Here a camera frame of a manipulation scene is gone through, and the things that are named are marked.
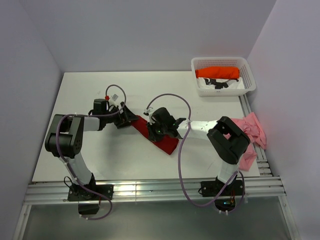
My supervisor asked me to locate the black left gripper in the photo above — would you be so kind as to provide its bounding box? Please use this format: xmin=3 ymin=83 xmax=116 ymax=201
xmin=103 ymin=102 xmax=139 ymax=129

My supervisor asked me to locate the dark red t shirt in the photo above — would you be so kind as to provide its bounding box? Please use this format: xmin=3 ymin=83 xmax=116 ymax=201
xmin=131 ymin=115 xmax=179 ymax=155

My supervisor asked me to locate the white plastic basket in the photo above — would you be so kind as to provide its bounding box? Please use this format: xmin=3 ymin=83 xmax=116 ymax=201
xmin=191 ymin=56 xmax=256 ymax=97

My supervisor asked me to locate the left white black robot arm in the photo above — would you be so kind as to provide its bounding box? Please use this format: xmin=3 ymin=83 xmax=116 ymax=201
xmin=44 ymin=98 xmax=139 ymax=200

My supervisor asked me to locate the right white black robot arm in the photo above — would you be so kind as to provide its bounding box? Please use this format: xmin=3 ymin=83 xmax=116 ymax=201
xmin=143 ymin=107 xmax=251 ymax=195

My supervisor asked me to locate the white black printed t shirt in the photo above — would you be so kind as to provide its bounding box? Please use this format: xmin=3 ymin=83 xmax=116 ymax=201
xmin=197 ymin=77 xmax=245 ymax=90

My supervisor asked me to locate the rolled orange t shirt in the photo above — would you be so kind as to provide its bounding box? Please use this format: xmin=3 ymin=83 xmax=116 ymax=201
xmin=195 ymin=66 xmax=240 ymax=79

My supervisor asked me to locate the pink t shirt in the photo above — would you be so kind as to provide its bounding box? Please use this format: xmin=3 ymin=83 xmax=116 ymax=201
xmin=231 ymin=112 xmax=267 ymax=172

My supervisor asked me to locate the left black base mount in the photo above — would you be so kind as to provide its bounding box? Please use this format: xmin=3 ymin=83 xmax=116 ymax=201
xmin=67 ymin=180 xmax=114 ymax=217

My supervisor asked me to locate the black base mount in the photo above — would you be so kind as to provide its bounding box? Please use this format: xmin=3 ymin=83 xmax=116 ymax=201
xmin=198 ymin=177 xmax=246 ymax=215
xmin=67 ymin=180 xmax=114 ymax=217

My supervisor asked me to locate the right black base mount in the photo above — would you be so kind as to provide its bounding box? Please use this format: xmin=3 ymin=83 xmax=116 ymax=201
xmin=198 ymin=177 xmax=246 ymax=215

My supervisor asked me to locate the aluminium rail frame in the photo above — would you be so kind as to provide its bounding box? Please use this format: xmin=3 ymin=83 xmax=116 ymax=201
xmin=12 ymin=94 xmax=301 ymax=240

